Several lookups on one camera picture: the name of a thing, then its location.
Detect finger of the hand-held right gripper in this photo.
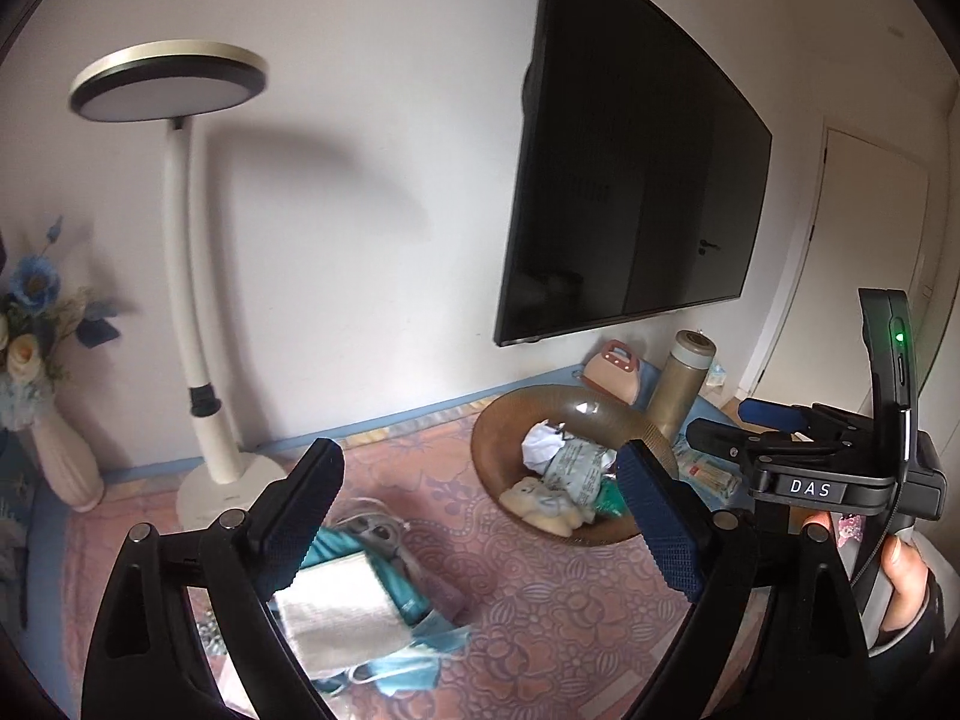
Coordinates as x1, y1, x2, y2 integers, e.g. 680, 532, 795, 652
685, 417, 833, 470
737, 397, 875, 440

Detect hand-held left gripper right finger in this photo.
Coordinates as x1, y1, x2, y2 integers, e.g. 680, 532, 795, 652
615, 439, 871, 720

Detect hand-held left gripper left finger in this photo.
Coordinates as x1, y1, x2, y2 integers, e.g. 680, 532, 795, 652
81, 437, 347, 720

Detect blue face mask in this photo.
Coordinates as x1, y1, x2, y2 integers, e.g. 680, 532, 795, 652
409, 609, 473, 665
315, 656, 440, 698

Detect brown glass bowl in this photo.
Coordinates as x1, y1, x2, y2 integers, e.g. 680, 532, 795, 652
470, 385, 680, 548

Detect person's right hand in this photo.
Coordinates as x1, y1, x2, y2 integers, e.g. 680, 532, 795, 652
801, 511, 932, 632

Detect white red packet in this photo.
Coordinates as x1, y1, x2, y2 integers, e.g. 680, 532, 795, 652
671, 439, 758, 500

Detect white folded cloth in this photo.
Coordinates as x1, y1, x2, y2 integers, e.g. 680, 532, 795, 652
270, 551, 413, 680

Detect golden thermos bottle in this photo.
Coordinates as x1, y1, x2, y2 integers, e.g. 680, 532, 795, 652
645, 328, 717, 445

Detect white green packet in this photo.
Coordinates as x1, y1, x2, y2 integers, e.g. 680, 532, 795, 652
541, 439, 620, 503

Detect teal packet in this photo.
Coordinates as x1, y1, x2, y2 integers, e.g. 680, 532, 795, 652
300, 525, 432, 627

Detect cream plush toy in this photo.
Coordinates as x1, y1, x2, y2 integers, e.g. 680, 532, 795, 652
501, 476, 597, 537

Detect pink mini handbag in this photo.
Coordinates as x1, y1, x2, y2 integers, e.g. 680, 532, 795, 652
583, 340, 642, 402

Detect white door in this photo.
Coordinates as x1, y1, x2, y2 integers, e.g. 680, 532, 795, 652
739, 124, 931, 398

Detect crumpled white paper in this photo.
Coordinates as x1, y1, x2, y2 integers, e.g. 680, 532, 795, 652
521, 422, 575, 475

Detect pink printed blanket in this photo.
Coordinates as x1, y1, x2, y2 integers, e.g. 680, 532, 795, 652
60, 390, 766, 720

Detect white ribbed vase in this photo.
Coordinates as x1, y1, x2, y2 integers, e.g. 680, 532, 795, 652
26, 401, 106, 515

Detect white desk lamp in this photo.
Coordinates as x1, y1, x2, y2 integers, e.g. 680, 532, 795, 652
69, 37, 290, 541

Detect blue artificial flowers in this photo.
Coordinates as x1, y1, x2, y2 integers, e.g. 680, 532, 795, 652
0, 216, 125, 432

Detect black wall television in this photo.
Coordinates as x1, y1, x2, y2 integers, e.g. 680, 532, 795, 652
493, 0, 773, 348

